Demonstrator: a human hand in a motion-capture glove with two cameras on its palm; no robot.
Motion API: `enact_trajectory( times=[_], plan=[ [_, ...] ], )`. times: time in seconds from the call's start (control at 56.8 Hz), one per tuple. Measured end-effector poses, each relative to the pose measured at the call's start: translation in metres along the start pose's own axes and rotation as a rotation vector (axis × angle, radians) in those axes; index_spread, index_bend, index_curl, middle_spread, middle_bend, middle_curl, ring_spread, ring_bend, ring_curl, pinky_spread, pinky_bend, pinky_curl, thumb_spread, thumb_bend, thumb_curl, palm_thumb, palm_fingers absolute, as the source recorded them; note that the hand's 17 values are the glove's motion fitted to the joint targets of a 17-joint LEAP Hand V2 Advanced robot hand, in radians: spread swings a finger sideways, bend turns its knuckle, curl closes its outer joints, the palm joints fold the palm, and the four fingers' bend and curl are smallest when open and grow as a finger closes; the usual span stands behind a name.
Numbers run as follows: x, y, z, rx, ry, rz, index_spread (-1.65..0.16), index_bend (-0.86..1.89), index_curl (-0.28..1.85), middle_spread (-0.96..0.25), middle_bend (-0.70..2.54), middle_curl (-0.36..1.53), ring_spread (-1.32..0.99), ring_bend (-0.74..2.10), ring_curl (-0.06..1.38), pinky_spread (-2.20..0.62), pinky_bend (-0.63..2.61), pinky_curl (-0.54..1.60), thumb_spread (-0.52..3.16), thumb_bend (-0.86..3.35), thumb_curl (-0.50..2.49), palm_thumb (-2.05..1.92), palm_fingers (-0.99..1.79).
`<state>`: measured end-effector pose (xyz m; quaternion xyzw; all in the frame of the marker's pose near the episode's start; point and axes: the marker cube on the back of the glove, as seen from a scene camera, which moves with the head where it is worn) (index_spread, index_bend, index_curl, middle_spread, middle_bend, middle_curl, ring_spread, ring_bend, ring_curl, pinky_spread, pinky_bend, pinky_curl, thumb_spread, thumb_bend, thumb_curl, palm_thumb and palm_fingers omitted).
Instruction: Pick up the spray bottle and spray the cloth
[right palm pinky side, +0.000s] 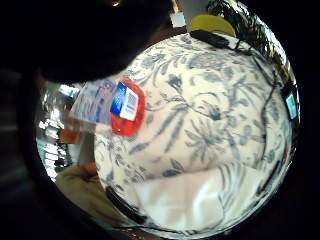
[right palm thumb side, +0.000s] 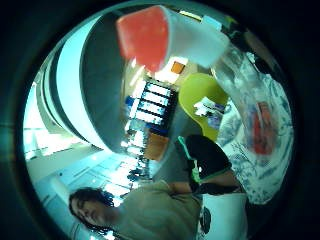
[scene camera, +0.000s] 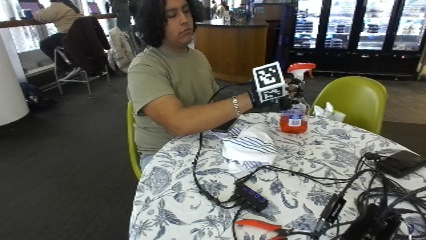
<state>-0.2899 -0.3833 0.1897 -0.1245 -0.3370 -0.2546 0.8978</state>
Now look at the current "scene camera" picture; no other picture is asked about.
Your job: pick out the spray bottle with orange liquid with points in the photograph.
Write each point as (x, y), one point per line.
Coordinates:
(294, 121)

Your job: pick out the white marker cube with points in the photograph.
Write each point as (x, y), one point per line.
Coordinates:
(270, 82)

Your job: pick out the white crumpled tissue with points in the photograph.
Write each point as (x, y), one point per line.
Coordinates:
(329, 112)

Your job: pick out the green plastic chair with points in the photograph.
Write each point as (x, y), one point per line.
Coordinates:
(132, 146)
(353, 100)

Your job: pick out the wooden counter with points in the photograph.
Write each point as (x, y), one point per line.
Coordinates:
(231, 50)

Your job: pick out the black smartphone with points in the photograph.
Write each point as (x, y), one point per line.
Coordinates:
(226, 126)

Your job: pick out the white blue striped cloth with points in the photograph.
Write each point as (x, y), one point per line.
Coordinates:
(250, 146)

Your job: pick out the glass door refrigerator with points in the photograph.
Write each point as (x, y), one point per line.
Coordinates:
(360, 33)

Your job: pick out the the person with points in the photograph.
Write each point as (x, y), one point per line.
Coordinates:
(171, 86)

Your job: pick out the black power adapter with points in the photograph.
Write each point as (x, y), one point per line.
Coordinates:
(401, 162)

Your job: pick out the black usb hub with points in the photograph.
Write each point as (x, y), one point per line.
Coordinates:
(251, 196)

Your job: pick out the beige hanging coat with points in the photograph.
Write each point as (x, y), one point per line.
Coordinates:
(120, 48)

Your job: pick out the black electronic box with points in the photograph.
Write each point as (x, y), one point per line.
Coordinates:
(373, 224)

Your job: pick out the dark jacket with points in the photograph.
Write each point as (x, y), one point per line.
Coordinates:
(87, 43)

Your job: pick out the white round pillar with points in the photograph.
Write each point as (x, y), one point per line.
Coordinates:
(11, 76)

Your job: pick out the metal frame chair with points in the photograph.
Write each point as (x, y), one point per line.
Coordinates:
(75, 71)

